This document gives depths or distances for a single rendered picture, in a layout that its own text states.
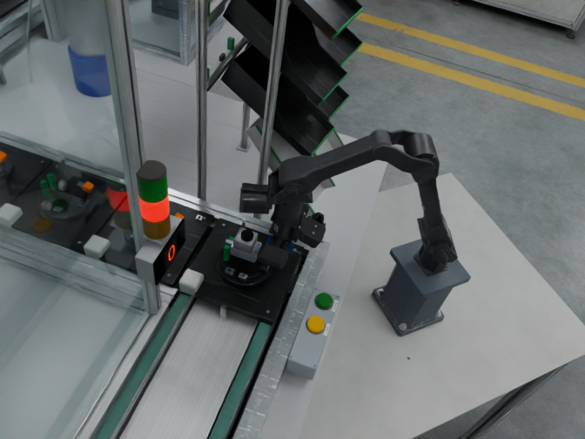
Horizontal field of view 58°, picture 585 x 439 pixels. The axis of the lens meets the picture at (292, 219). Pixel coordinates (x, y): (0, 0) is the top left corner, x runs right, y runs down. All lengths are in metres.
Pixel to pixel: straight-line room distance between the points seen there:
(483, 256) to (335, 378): 0.63
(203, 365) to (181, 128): 0.89
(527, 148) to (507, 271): 2.11
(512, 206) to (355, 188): 1.67
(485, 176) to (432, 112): 0.61
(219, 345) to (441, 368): 0.56
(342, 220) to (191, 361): 0.65
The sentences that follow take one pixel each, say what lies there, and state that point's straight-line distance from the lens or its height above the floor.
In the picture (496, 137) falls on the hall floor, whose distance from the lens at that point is 3.71.
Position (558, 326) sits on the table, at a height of 0.86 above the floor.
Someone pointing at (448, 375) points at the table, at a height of 0.86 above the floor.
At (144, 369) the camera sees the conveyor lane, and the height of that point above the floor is 0.95.
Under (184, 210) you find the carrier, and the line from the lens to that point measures 1.44.
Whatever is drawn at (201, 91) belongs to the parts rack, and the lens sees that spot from 1.27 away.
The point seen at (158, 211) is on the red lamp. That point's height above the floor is 1.34.
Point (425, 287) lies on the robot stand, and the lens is 1.28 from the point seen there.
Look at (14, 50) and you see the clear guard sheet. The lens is 0.62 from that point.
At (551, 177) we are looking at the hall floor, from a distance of 3.60.
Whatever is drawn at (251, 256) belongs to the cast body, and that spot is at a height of 1.05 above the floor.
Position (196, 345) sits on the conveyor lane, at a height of 0.92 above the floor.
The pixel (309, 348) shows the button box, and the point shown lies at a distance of 1.24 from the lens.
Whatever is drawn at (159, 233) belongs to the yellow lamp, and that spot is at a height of 1.28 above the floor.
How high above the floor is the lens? 2.05
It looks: 48 degrees down
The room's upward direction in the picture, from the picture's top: 11 degrees clockwise
